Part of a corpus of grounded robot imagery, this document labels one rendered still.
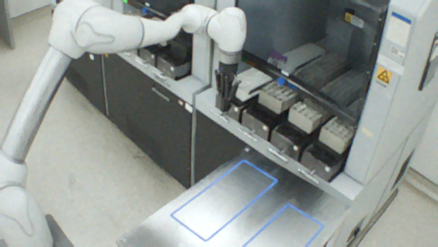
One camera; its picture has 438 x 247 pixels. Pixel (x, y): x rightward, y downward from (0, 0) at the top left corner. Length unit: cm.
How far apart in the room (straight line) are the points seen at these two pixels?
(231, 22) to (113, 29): 53
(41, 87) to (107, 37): 28
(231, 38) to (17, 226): 97
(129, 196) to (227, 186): 115
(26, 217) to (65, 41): 52
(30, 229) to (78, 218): 119
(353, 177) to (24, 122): 117
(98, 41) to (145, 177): 154
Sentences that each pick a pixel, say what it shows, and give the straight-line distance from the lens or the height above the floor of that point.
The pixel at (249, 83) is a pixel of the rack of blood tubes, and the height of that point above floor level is 86.
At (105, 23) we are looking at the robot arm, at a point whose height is 135.
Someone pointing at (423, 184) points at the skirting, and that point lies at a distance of 285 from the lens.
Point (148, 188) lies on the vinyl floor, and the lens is 245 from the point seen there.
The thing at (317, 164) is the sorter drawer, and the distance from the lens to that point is 152.
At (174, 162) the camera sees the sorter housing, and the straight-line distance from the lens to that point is 228.
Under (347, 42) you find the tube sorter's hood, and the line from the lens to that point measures 135.
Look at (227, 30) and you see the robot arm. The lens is 149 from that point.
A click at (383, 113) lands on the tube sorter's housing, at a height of 106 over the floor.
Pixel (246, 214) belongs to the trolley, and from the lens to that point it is 127.
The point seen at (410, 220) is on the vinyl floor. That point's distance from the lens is 262.
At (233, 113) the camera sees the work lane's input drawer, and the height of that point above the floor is 76.
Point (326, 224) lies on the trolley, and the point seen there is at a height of 82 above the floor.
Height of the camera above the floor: 179
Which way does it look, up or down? 38 degrees down
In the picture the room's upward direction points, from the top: 4 degrees clockwise
